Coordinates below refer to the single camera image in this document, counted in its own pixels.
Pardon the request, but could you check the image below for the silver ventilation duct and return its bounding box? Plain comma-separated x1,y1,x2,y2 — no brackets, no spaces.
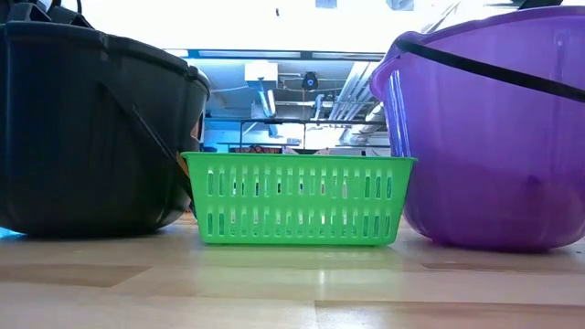
327,61,389,122

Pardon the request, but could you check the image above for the purple halloween bucket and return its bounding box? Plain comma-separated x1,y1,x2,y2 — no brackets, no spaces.
369,5,585,253

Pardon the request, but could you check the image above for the black halloween bucket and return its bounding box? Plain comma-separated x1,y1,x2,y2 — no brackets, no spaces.
0,20,212,239

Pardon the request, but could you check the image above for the white box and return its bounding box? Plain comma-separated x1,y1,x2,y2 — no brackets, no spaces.
244,60,280,84

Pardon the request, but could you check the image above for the green plastic basket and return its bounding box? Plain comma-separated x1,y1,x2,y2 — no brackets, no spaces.
181,151,418,248

